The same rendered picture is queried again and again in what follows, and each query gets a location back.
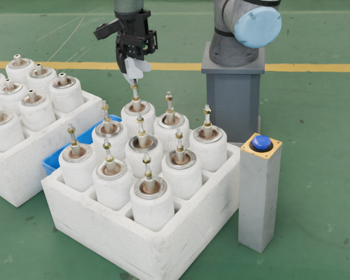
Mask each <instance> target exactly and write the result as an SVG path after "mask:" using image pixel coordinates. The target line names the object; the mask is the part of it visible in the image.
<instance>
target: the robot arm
mask: <svg viewBox="0 0 350 280"><path fill-rule="evenodd" d="M280 2H281V0H214V35H213V38H212V41H211V45H210V47H209V57H210V59H211V60H212V61H213V62H215V63H217V64H220V65H223V66H243V65H247V64H250V63H252V62H254V61H255V60H256V59H257V58H258V56H259V48H261V47H264V46H266V45H267V44H269V43H270V42H272V41H274V40H275V39H276V37H277V36H278V35H279V33H280V31H281V28H282V19H281V15H280V13H279V12H278V9H279V5H280ZM112 6H113V10H114V13H115V17H116V18H117V19H114V20H112V21H110V22H108V23H106V24H105V23H104V24H101V25H99V27H97V28H96V30H95V31H94V32H93V33H94V35H95V36H96V38H97V39H98V40H100V39H105V38H108V37H109V36H110V35H112V34H114V33H116V32H117V34H118V35H117V38H116V50H115V51H116V61H117V64H118V67H119V69H120V71H121V72H122V73H123V75H124V77H125V79H126V80H127V81H128V82H129V83H130V84H131V85H132V86H134V80H135V81H136V83H137V82H138V79H139V78H143V72H149V71H151V69H152V67H151V65H150V64H149V63H148V62H146V61H145V60H144V55H148V54H149V53H150V54H153V53H154V52H155V51H156V50H155V49H158V42H157V31H156V30H152V29H149V28H148V17H150V16H151V10H147V9H143V6H144V3H143V0H112ZM154 36H155V38H156V45H155V44H154ZM127 56H128V57H127Z"/></svg>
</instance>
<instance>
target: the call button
mask: <svg viewBox="0 0 350 280"><path fill-rule="evenodd" d="M252 144H253V145H254V146H255V147H256V148H257V149H266V148H268V147H269V146H270V144H271V140H270V138H269V137H267V136H264V135H258V136H255V137H254V138H253V139H252Z"/></svg>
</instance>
